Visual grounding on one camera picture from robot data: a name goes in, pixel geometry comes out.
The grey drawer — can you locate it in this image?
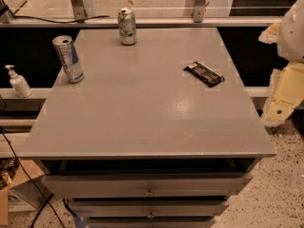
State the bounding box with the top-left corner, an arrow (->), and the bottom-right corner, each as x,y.
70,199 -> 228,218
87,218 -> 216,228
42,173 -> 253,199

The silver blue redbull can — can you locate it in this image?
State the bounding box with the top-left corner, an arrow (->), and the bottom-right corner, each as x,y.
52,35 -> 84,84

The grey metal bracket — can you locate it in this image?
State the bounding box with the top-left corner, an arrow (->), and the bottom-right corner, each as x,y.
193,0 -> 207,23
70,0 -> 86,21

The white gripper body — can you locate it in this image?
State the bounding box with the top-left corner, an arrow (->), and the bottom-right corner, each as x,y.
260,62 -> 304,126

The cardboard box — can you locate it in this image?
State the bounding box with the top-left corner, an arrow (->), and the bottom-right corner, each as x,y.
0,160 -> 50,225

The black cable on ledge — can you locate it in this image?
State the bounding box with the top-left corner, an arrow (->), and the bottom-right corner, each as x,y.
12,14 -> 110,25

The white pump soap bottle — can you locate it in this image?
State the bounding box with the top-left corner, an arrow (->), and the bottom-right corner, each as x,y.
6,65 -> 32,98

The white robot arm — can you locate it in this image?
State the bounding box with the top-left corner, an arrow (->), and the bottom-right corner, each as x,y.
258,0 -> 304,127

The black rxbar chocolate bar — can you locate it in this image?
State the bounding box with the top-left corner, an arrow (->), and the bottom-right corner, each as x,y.
184,61 -> 225,87

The green white soda can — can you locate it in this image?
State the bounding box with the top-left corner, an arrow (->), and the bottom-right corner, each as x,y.
118,8 -> 137,46

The grey metal bracket right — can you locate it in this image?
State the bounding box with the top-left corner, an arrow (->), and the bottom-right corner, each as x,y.
193,0 -> 207,23

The grey metal bracket left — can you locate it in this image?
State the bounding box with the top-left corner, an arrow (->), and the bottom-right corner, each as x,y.
70,0 -> 86,21

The bottom grey drawer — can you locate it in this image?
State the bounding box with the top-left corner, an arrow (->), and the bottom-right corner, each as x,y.
87,218 -> 216,228

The top grey drawer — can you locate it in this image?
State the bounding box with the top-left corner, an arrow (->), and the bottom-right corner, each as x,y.
42,173 -> 253,199

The middle grey drawer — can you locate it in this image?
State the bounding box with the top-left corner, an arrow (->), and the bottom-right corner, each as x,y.
70,199 -> 228,218

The black floor cable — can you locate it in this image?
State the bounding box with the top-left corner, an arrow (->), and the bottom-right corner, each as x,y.
0,126 -> 67,228

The grey drawer cabinet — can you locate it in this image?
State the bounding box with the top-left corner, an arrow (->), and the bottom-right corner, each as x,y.
18,27 -> 277,228

